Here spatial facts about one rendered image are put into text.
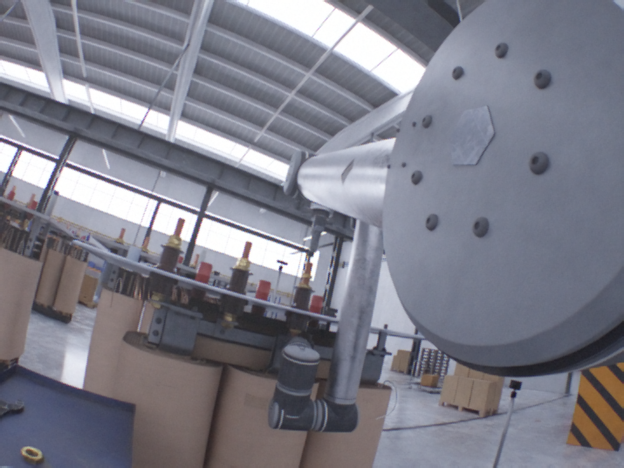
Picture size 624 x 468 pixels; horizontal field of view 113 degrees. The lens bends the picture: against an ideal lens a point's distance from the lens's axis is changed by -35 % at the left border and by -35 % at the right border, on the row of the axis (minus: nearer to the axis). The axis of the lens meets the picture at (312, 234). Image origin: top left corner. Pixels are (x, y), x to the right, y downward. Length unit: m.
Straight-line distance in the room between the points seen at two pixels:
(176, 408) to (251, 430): 0.31
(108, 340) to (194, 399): 1.72
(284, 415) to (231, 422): 0.42
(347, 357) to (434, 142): 0.84
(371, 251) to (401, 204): 0.79
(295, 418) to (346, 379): 0.19
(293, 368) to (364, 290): 0.31
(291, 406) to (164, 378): 0.47
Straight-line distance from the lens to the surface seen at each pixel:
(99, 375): 2.92
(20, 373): 1.19
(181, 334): 1.19
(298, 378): 0.91
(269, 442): 1.36
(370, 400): 1.54
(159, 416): 1.23
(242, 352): 1.34
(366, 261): 0.96
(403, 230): 0.17
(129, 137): 10.01
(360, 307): 0.95
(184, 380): 1.18
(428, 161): 0.17
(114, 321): 2.81
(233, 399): 1.31
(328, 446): 1.54
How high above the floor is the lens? 1.31
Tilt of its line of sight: 17 degrees up
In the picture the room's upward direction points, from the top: 13 degrees clockwise
